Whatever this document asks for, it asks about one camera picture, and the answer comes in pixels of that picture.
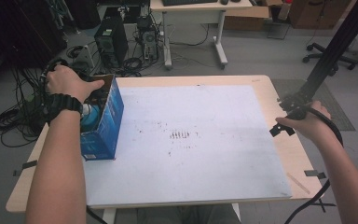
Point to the person's left hand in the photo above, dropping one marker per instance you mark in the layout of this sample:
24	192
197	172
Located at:
66	82

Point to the blue cardboard box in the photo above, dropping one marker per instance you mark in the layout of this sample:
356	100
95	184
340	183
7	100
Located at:
108	124

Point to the white foam mat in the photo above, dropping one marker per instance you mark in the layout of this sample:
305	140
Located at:
214	140

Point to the bottle with red cap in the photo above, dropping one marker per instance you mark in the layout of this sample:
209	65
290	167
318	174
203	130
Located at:
284	11

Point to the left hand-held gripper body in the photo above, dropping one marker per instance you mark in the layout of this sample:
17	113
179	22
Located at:
84	59

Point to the black computer tower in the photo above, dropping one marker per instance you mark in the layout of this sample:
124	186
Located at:
110	40

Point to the black wristwatch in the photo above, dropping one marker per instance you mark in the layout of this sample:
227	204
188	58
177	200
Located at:
60	104

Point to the black metal stand post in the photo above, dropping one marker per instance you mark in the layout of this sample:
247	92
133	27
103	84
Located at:
341	43

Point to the black office chair base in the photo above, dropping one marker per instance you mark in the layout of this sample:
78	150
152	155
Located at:
326	56

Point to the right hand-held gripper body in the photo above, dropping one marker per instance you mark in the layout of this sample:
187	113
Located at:
293	105

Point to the black computer mouse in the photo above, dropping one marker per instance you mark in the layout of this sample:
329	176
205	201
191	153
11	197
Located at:
224	1

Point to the white table leg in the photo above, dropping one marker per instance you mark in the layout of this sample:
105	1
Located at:
234	213
108	216

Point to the black keyboard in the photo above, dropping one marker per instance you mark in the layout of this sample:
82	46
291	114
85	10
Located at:
189	2

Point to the person's right hand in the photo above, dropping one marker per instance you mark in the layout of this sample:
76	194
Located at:
310	124

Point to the flat brown cardboard box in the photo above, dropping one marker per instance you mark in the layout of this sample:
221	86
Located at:
245	17

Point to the black tape piece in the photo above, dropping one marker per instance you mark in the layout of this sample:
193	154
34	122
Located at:
314	173
29	165

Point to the teal bottle with white cap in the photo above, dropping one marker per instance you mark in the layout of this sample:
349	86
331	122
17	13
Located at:
90	116

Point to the black floor tape cross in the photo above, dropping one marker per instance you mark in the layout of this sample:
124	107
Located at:
324	204

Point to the open grey computer case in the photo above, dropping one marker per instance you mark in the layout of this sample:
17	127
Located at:
148	40

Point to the tan tape strip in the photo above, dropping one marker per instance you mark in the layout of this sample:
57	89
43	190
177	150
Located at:
298	183

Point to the large brown cardboard box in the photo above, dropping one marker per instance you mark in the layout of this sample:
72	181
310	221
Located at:
318	12

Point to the white desk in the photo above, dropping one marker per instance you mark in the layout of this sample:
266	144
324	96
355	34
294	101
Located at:
199	17

